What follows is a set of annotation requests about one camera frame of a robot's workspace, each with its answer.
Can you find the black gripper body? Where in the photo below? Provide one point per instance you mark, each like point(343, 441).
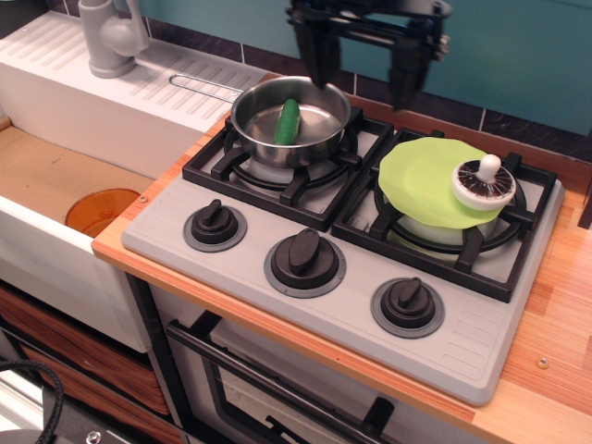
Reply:
point(379, 23)

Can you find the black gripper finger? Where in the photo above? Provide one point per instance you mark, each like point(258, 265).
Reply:
point(407, 74)
point(319, 51)

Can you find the green toy pickle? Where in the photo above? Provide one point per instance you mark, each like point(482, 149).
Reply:
point(288, 123)

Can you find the white brown toy mushroom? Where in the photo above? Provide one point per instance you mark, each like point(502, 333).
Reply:
point(483, 185)

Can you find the stainless steel pot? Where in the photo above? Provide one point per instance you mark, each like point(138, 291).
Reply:
point(254, 113)

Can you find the lime green plate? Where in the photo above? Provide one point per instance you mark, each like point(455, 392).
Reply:
point(425, 185)

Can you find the grey toy stove top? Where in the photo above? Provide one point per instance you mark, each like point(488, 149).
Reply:
point(464, 357)

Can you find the black left stove knob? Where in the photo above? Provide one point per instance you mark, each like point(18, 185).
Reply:
point(215, 228)

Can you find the black stove knob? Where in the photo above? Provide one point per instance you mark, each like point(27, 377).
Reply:
point(305, 266)
point(215, 228)
point(408, 308)

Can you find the black middle stove knob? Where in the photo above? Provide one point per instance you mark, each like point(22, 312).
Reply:
point(305, 266)

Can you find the black right stove knob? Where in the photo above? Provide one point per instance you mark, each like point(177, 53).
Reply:
point(408, 308)

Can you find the black left burner grate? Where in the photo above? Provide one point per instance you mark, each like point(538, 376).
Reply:
point(312, 195)

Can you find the black burner grate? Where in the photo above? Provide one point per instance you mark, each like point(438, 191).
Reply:
point(488, 259)
point(312, 195)

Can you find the grey toy faucet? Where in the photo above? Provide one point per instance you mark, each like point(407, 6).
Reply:
point(112, 41)

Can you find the black right burner grate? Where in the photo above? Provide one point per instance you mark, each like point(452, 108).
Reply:
point(488, 259)

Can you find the orange translucent bowl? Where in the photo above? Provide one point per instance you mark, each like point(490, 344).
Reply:
point(93, 213)

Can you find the wood grain drawer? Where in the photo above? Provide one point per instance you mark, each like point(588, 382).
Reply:
point(104, 377)

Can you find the oven door with black handle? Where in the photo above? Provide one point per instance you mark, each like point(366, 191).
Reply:
point(197, 339)

